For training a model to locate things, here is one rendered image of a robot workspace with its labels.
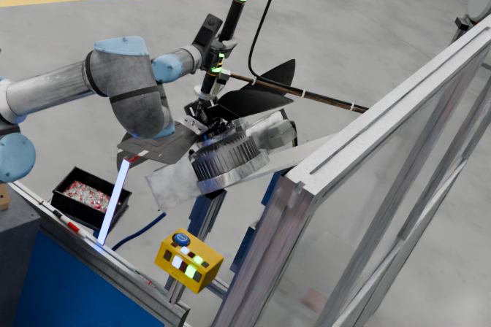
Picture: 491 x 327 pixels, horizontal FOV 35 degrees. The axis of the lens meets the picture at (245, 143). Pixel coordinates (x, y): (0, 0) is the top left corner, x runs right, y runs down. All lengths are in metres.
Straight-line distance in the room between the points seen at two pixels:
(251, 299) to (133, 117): 0.94
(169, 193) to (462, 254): 2.68
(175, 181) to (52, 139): 1.88
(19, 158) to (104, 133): 2.49
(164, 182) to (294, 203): 1.73
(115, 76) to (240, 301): 0.96
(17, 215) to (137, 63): 0.69
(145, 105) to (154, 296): 0.77
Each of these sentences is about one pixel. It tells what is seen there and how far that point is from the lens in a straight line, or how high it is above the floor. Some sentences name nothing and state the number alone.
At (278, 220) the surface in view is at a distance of 0.88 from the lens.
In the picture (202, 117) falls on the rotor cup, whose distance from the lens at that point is 2.57.
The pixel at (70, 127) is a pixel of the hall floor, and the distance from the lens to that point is 4.51.
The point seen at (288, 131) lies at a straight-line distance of 2.82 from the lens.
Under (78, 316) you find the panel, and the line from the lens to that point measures 2.69.
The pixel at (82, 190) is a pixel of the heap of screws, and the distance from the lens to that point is 2.71.
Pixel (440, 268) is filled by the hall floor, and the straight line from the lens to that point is 4.70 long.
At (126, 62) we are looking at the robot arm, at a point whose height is 1.64.
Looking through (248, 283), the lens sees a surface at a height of 1.90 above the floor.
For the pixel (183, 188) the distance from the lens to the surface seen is 2.59.
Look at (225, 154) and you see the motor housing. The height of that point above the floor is 1.15.
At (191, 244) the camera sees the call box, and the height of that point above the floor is 1.07.
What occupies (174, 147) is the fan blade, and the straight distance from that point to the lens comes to 2.43.
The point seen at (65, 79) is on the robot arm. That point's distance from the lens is 1.92.
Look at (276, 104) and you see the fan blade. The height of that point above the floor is 1.39.
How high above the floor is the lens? 2.50
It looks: 31 degrees down
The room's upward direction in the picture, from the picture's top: 23 degrees clockwise
